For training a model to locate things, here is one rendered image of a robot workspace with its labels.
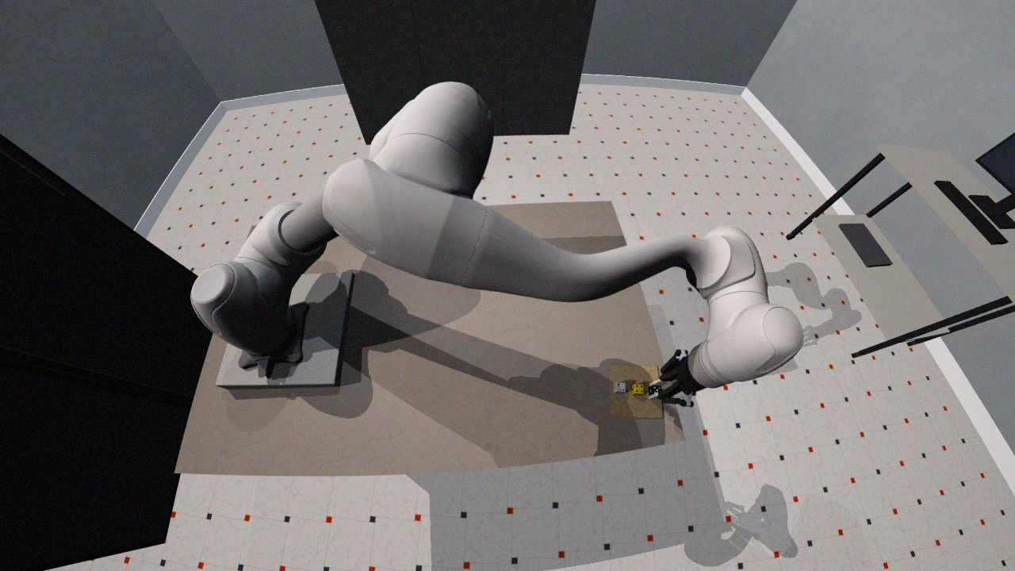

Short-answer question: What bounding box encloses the tan mat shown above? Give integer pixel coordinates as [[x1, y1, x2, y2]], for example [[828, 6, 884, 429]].
[[608, 364, 663, 418]]

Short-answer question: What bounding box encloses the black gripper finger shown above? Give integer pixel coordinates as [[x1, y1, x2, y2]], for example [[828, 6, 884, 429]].
[[648, 349, 688, 387], [649, 379, 694, 407]]

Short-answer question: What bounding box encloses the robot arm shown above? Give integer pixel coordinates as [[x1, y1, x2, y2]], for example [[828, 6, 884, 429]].
[[190, 82, 803, 389]]

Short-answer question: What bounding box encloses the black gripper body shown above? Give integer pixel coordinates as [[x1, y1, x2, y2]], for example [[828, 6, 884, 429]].
[[676, 356, 706, 396]]

